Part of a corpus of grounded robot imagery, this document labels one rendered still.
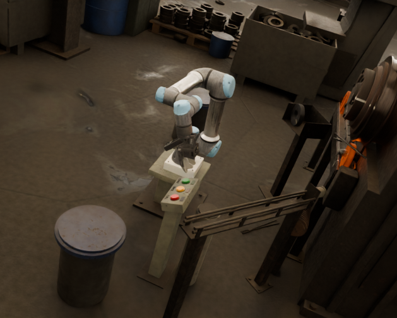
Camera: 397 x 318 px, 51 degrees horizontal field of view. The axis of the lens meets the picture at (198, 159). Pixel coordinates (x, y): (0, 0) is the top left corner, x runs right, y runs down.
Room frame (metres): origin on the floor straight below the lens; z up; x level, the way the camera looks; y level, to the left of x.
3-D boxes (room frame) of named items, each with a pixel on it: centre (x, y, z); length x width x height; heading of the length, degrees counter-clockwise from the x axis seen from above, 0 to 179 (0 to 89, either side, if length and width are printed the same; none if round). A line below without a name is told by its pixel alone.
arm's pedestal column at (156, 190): (2.20, 0.09, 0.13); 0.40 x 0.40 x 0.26; 81
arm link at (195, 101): (1.77, 0.12, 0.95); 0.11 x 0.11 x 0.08; 75
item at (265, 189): (2.65, -0.64, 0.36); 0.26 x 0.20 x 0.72; 25
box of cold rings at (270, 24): (4.95, -0.60, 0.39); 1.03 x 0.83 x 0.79; 84
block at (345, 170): (1.89, -0.78, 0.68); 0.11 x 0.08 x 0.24; 80
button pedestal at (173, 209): (1.58, 0.04, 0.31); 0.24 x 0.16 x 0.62; 170
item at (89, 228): (1.34, 0.37, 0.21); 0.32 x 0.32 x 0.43
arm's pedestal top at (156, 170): (2.20, 0.09, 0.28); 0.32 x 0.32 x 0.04; 81
